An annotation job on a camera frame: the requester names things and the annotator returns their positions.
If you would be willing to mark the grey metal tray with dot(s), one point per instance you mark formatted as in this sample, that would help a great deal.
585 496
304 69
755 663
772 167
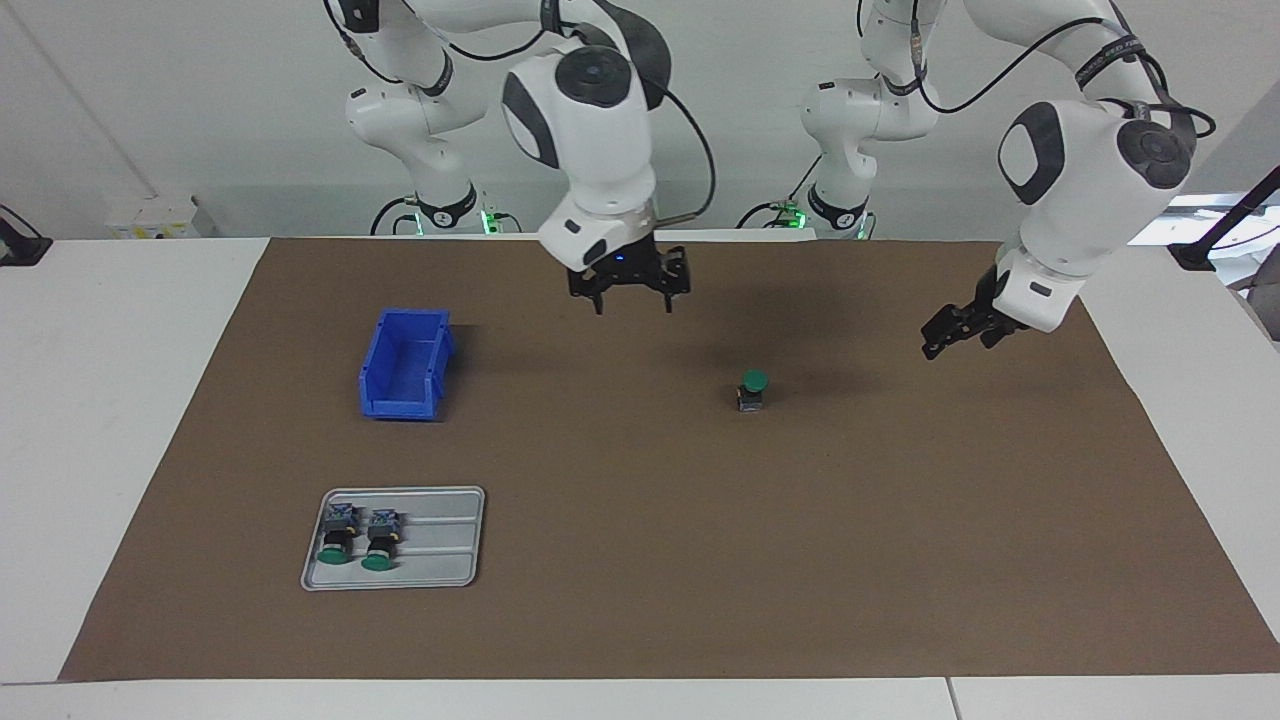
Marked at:
430 560

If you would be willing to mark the white power box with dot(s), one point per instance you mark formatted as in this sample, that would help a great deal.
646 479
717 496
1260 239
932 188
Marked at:
150 218

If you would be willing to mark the green push button switch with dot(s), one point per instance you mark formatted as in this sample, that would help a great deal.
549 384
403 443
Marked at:
754 381
338 535
381 540

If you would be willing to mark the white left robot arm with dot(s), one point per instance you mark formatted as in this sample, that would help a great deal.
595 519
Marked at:
1080 180

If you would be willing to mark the brown table mat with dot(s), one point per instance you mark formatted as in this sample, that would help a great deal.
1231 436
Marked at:
700 550

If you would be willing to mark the blue plastic bin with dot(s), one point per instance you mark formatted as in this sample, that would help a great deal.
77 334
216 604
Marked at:
405 385

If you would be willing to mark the black camera stand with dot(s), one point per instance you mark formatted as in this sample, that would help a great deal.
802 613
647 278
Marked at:
1195 255

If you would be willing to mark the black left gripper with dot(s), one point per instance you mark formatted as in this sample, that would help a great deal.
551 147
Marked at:
1000 308

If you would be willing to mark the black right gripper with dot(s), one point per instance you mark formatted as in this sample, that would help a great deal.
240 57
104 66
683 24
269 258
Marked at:
625 265

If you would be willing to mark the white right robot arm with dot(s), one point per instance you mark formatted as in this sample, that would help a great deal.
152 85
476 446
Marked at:
600 150

